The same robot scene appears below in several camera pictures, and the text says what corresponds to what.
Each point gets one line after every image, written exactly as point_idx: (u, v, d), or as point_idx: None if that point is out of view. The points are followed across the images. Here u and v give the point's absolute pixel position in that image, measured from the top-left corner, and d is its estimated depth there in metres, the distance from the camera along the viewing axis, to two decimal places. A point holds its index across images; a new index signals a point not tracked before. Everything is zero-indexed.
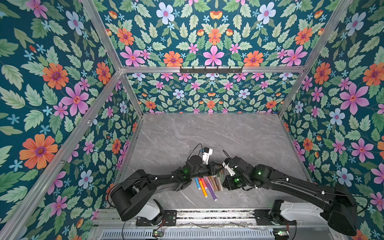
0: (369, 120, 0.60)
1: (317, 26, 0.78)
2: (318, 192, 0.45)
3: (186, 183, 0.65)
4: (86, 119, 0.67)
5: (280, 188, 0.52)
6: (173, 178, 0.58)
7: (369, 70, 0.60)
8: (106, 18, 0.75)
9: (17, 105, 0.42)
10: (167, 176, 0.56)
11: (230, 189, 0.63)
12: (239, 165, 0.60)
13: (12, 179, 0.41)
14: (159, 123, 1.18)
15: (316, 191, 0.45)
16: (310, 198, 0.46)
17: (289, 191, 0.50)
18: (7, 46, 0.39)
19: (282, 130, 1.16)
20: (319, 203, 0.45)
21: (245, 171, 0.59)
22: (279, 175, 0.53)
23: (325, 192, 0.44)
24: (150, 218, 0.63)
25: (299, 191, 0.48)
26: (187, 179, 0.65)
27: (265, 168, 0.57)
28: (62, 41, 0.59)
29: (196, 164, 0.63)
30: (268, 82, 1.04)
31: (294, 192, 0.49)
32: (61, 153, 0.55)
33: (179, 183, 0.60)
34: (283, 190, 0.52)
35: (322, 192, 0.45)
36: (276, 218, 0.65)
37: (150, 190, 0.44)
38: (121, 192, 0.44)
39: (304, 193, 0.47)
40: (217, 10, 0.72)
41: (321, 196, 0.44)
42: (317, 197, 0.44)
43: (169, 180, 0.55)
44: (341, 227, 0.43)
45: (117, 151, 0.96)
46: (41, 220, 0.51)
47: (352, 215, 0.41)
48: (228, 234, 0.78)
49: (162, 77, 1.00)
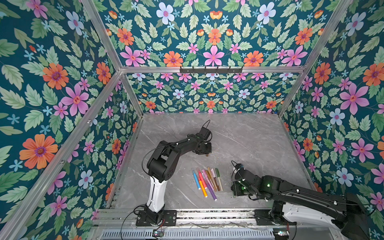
0: (369, 120, 0.60)
1: (317, 26, 0.78)
2: (330, 203, 0.45)
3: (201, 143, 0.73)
4: (86, 119, 0.67)
5: (292, 200, 0.52)
6: (191, 139, 0.66)
7: (369, 70, 0.60)
8: (106, 18, 0.75)
9: (17, 105, 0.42)
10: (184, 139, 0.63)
11: (235, 194, 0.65)
12: (246, 177, 0.58)
13: (12, 179, 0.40)
14: (159, 123, 1.18)
15: (328, 201, 0.46)
16: (321, 209, 0.47)
17: (302, 203, 0.50)
18: (7, 46, 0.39)
19: (282, 130, 1.16)
20: (332, 214, 0.45)
21: (254, 183, 0.58)
22: (289, 187, 0.53)
23: (337, 201, 0.45)
24: (156, 210, 0.63)
25: (310, 203, 0.48)
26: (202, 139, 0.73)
27: (273, 179, 0.57)
28: (62, 41, 0.59)
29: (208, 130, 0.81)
30: (268, 82, 1.04)
31: (305, 204, 0.50)
32: (61, 153, 0.55)
33: (196, 141, 0.69)
34: (295, 202, 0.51)
35: (334, 202, 0.45)
36: (276, 219, 0.65)
37: (177, 151, 0.53)
38: (154, 159, 0.54)
39: (314, 203, 0.47)
40: (217, 10, 0.72)
41: (334, 205, 0.44)
42: (329, 208, 0.45)
43: (188, 140, 0.64)
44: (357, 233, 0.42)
45: (117, 150, 0.96)
46: (41, 220, 0.51)
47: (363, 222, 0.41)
48: (228, 234, 0.78)
49: (162, 77, 1.00)
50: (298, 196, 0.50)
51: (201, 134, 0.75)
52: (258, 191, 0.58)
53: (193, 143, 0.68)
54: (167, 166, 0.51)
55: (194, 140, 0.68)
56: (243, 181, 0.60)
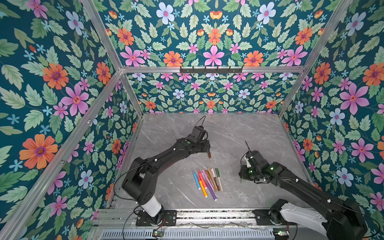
0: (369, 120, 0.60)
1: (317, 26, 0.78)
2: (323, 199, 0.45)
3: (192, 147, 0.63)
4: (86, 119, 0.67)
5: (288, 186, 0.53)
6: (175, 150, 0.55)
7: (369, 70, 0.60)
8: (106, 18, 0.75)
9: (17, 105, 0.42)
10: (169, 150, 0.54)
11: (241, 178, 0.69)
12: (255, 157, 0.63)
13: (12, 179, 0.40)
14: (159, 123, 1.18)
15: (322, 197, 0.46)
16: (314, 203, 0.47)
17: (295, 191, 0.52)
18: (7, 46, 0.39)
19: (282, 130, 1.16)
20: (321, 209, 0.45)
21: (258, 164, 0.63)
22: (290, 175, 0.55)
23: (331, 200, 0.45)
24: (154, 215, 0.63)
25: (305, 194, 0.49)
26: (194, 144, 0.63)
27: (279, 165, 0.60)
28: (62, 41, 0.59)
29: (202, 130, 0.69)
30: (268, 82, 1.04)
31: (299, 194, 0.51)
32: (61, 153, 0.55)
33: (183, 150, 0.59)
34: (291, 189, 0.53)
35: (328, 200, 0.45)
36: (273, 214, 0.67)
37: (153, 173, 0.44)
38: (128, 180, 0.46)
39: (307, 195, 0.48)
40: (217, 10, 0.72)
41: (326, 202, 0.44)
42: (320, 203, 0.45)
43: (172, 152, 0.54)
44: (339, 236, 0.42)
45: (117, 150, 0.96)
46: (41, 220, 0.51)
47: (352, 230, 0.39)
48: (228, 234, 0.78)
49: (162, 77, 1.00)
50: (293, 185, 0.52)
51: (193, 137, 0.68)
52: (260, 172, 0.63)
53: (176, 155, 0.56)
54: (142, 189, 0.44)
55: (181, 150, 0.58)
56: (251, 160, 0.66)
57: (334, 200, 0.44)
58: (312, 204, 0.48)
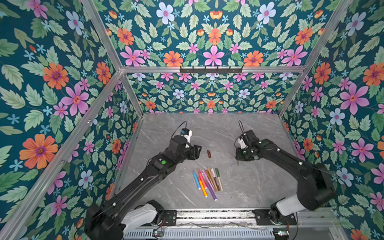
0: (369, 120, 0.60)
1: (317, 26, 0.78)
2: (295, 162, 0.51)
3: (170, 167, 0.54)
4: (86, 119, 0.67)
5: (271, 155, 0.59)
6: (144, 180, 0.47)
7: (369, 70, 0.60)
8: (106, 18, 0.75)
9: (17, 105, 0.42)
10: (135, 183, 0.45)
11: (237, 158, 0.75)
12: (248, 133, 0.72)
13: (12, 179, 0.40)
14: (159, 123, 1.18)
15: (296, 161, 0.52)
16: (289, 166, 0.52)
17: (275, 159, 0.58)
18: (7, 46, 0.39)
19: (282, 130, 1.16)
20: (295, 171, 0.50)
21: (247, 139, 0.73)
22: (274, 146, 0.62)
23: (302, 163, 0.50)
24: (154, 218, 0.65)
25: (283, 161, 0.54)
26: (171, 162, 0.54)
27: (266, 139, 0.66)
28: (62, 41, 0.59)
29: (182, 141, 0.56)
30: (268, 82, 1.04)
31: (280, 161, 0.56)
32: (61, 153, 0.55)
33: (155, 176, 0.49)
34: (273, 159, 0.59)
35: (300, 163, 0.50)
36: (273, 211, 0.67)
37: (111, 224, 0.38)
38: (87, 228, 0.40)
39: (284, 160, 0.54)
40: (217, 10, 0.72)
41: (298, 165, 0.50)
42: (294, 166, 0.50)
43: (139, 185, 0.45)
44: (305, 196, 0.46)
45: (117, 150, 0.96)
46: (41, 220, 0.51)
47: (319, 191, 0.44)
48: (228, 234, 0.78)
49: (162, 77, 1.00)
50: (274, 151, 0.59)
51: (170, 152, 0.56)
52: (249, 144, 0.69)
53: (146, 185, 0.48)
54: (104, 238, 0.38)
55: (152, 176, 0.48)
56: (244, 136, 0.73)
57: (307, 164, 0.49)
58: (288, 168, 0.53)
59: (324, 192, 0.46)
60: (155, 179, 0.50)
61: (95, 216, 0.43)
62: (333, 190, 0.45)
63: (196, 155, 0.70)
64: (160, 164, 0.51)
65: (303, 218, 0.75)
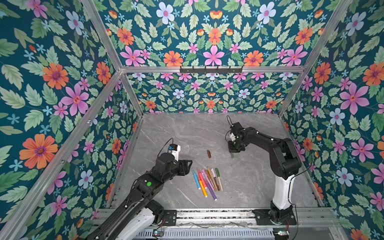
0: (369, 120, 0.60)
1: (317, 26, 0.78)
2: (268, 138, 0.62)
3: (157, 187, 0.52)
4: (86, 119, 0.67)
5: (250, 137, 0.71)
6: (128, 206, 0.46)
7: (369, 70, 0.60)
8: (106, 18, 0.75)
9: (17, 105, 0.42)
10: (118, 212, 0.45)
11: (230, 150, 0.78)
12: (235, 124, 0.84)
13: (12, 179, 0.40)
14: (159, 122, 1.18)
15: (267, 137, 0.63)
16: (261, 142, 0.64)
17: (253, 140, 0.70)
18: (7, 46, 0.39)
19: (282, 130, 1.16)
20: (265, 145, 0.62)
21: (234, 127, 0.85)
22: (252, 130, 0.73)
23: (274, 138, 0.61)
24: (154, 219, 0.65)
25: (257, 138, 0.66)
26: (158, 182, 0.53)
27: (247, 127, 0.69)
28: (62, 41, 0.59)
29: (168, 160, 0.54)
30: (268, 82, 1.04)
31: (255, 139, 0.68)
32: (61, 153, 0.55)
33: (140, 200, 0.48)
34: (252, 140, 0.70)
35: (271, 138, 0.61)
36: (273, 211, 0.67)
37: None
38: None
39: (258, 138, 0.66)
40: (217, 10, 0.72)
41: (269, 140, 0.61)
42: (265, 141, 0.61)
43: (123, 213, 0.45)
44: (275, 163, 0.56)
45: (117, 150, 0.96)
46: (42, 220, 0.52)
47: (288, 161, 0.55)
48: (228, 234, 0.78)
49: (162, 77, 1.00)
50: (254, 134, 0.69)
51: (158, 172, 0.54)
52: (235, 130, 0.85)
53: (131, 212, 0.47)
54: None
55: (137, 201, 0.47)
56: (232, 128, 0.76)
57: (278, 139, 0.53)
58: (260, 144, 0.66)
59: (293, 162, 0.54)
60: (140, 203, 0.48)
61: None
62: (298, 160, 0.55)
63: (185, 171, 0.64)
64: (146, 186, 0.50)
65: (303, 218, 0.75)
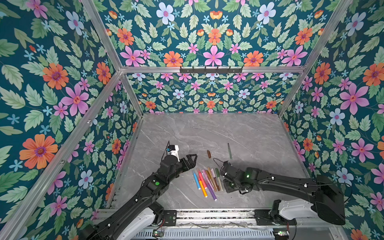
0: (369, 120, 0.60)
1: (317, 26, 0.78)
2: (300, 186, 0.47)
3: (163, 187, 0.57)
4: (86, 119, 0.67)
5: (269, 187, 0.54)
6: (138, 200, 0.50)
7: (369, 70, 0.60)
8: (106, 18, 0.75)
9: (17, 105, 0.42)
10: (129, 204, 0.48)
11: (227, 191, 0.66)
12: (229, 171, 0.64)
13: (12, 179, 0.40)
14: (159, 123, 1.18)
15: (299, 185, 0.47)
16: (295, 193, 0.48)
17: (276, 189, 0.53)
18: (7, 46, 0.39)
19: (282, 130, 1.16)
20: (303, 196, 0.47)
21: (235, 176, 0.62)
22: (266, 175, 0.55)
23: (307, 184, 0.46)
24: (153, 219, 0.64)
25: (285, 188, 0.50)
26: (164, 183, 0.58)
27: (252, 169, 0.59)
28: (62, 41, 0.59)
29: (172, 163, 0.58)
30: (268, 82, 1.04)
31: (282, 189, 0.51)
32: (61, 153, 0.55)
33: (149, 197, 0.52)
34: (274, 189, 0.53)
35: (305, 185, 0.46)
36: (277, 219, 0.65)
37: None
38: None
39: (287, 188, 0.49)
40: (217, 10, 0.72)
41: (304, 187, 0.46)
42: (301, 191, 0.46)
43: (133, 206, 0.48)
44: (330, 218, 0.44)
45: (117, 151, 0.96)
46: (41, 220, 0.51)
47: (337, 204, 0.44)
48: (228, 234, 0.78)
49: (162, 77, 1.00)
50: (279, 185, 0.51)
51: (163, 172, 0.57)
52: (239, 184, 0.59)
53: (141, 206, 0.51)
54: None
55: (146, 197, 0.52)
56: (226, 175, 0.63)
57: (310, 182, 0.46)
58: (293, 193, 0.49)
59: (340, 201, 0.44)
60: (149, 199, 0.53)
61: (91, 235, 0.45)
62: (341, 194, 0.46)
63: (191, 165, 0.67)
64: (154, 185, 0.55)
65: (303, 218, 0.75)
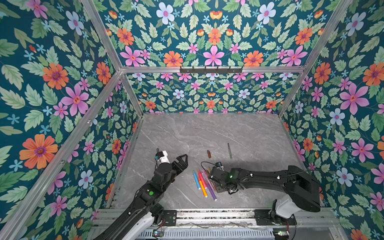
0: (369, 120, 0.60)
1: (317, 26, 0.78)
2: (274, 179, 0.49)
3: (158, 197, 0.57)
4: (86, 119, 0.67)
5: (249, 184, 0.56)
6: (131, 213, 0.50)
7: (369, 70, 0.60)
8: (106, 18, 0.75)
9: (17, 105, 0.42)
10: (123, 217, 0.48)
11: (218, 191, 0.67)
12: (214, 174, 0.65)
13: (12, 179, 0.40)
14: (159, 123, 1.18)
15: (273, 177, 0.50)
16: (271, 186, 0.50)
17: (257, 184, 0.54)
18: (7, 46, 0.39)
19: (282, 130, 1.16)
20: (278, 188, 0.49)
21: (221, 178, 0.64)
22: (245, 172, 0.58)
23: (280, 176, 0.49)
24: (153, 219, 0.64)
25: (263, 183, 0.52)
26: (159, 192, 0.57)
27: (234, 170, 0.63)
28: (62, 41, 0.59)
29: (166, 171, 0.56)
30: (268, 82, 1.04)
31: (261, 185, 0.53)
32: (61, 153, 0.55)
33: (142, 208, 0.52)
34: (255, 185, 0.55)
35: (278, 177, 0.49)
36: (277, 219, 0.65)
37: None
38: None
39: (264, 182, 0.51)
40: (217, 10, 0.72)
41: (277, 179, 0.49)
42: (275, 183, 0.48)
43: (126, 219, 0.48)
44: (306, 205, 0.45)
45: (117, 150, 0.96)
46: (42, 220, 0.52)
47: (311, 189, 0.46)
48: (228, 234, 0.78)
49: (162, 77, 1.00)
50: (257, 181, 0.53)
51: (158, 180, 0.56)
52: (225, 185, 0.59)
53: (134, 219, 0.50)
54: None
55: (139, 209, 0.51)
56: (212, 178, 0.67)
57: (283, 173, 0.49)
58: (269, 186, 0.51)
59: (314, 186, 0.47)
60: (143, 211, 0.52)
61: None
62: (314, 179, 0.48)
63: (183, 166, 0.67)
64: (148, 195, 0.54)
65: (303, 218, 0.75)
